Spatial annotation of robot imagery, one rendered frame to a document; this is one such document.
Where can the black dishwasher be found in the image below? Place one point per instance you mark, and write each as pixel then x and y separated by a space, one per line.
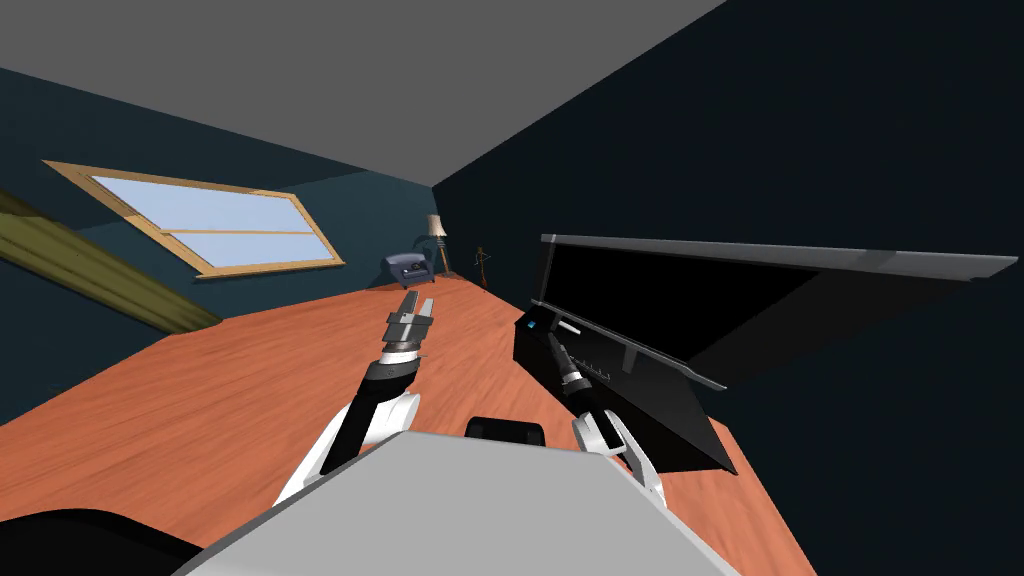
pixel 800 258

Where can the wooden framed window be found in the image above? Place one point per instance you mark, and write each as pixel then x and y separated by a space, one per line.
pixel 216 228

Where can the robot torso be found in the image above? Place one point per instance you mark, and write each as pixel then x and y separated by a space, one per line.
pixel 456 512

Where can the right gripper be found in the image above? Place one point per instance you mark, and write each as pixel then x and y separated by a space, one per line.
pixel 560 352

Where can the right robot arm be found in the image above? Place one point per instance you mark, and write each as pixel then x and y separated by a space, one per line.
pixel 594 424

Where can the floor lamp with pale shade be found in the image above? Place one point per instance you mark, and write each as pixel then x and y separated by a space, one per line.
pixel 437 226

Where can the blue armchair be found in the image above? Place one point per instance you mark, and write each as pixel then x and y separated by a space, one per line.
pixel 410 269

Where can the olive green curtain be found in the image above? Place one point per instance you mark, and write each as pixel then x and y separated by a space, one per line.
pixel 88 268

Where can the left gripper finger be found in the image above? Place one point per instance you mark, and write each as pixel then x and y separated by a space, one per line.
pixel 409 304
pixel 427 309

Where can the black dishwasher door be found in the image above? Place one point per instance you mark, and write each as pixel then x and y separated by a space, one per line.
pixel 640 404

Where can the brown coat stand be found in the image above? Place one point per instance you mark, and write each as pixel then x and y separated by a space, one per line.
pixel 481 266

